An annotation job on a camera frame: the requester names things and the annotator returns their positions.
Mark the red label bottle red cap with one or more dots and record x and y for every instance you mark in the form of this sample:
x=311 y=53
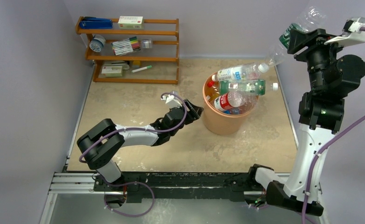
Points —
x=210 y=84

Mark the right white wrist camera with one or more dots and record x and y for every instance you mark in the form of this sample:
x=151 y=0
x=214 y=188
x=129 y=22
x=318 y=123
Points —
x=351 y=35

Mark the green white marker pen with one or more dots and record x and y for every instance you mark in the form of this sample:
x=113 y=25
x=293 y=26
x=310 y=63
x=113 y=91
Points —
x=141 y=69

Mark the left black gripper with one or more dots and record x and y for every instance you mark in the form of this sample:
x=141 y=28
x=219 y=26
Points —
x=194 y=112

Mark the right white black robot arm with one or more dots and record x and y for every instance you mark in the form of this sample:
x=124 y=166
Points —
x=321 y=113

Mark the blue stapler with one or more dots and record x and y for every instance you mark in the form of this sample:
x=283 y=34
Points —
x=95 y=23

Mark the dark green label clear bottle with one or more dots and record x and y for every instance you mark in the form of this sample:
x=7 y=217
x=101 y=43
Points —
x=310 y=19

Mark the white green small box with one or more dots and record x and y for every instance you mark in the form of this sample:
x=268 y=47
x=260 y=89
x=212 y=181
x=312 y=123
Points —
x=130 y=22

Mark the orange plastic bin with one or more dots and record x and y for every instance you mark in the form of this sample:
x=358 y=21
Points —
x=222 y=123

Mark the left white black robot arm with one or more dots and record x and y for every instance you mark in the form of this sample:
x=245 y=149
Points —
x=101 y=143

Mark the white box on bottom shelf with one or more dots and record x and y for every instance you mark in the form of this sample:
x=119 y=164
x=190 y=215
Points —
x=112 y=71

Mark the small clear jar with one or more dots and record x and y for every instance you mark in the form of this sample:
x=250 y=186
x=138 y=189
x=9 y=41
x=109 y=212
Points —
x=146 y=44

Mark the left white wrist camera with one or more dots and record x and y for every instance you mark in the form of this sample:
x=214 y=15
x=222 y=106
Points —
x=171 y=99

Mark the wooden three-tier shelf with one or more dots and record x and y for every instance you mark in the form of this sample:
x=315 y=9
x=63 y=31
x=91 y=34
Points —
x=99 y=59

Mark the green tinted plastic bottle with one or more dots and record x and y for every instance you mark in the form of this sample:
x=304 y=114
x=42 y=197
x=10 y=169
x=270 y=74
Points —
x=253 y=87

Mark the blue white tape roll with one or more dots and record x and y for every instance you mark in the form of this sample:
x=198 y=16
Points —
x=97 y=43

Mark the pack of coloured markers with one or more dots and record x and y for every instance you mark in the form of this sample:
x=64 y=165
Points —
x=126 y=46

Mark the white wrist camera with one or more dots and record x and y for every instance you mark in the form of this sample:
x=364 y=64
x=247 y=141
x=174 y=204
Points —
x=351 y=35
x=171 y=99

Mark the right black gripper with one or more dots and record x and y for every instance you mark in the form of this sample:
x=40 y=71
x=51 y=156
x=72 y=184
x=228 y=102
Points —
x=308 y=43

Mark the white tape dispenser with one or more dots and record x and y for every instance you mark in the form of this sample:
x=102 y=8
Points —
x=124 y=64

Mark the grey yellow eraser block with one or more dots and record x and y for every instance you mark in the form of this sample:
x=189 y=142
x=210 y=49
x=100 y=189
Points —
x=136 y=64

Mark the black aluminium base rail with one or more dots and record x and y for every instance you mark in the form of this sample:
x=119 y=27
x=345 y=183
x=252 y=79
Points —
x=136 y=186

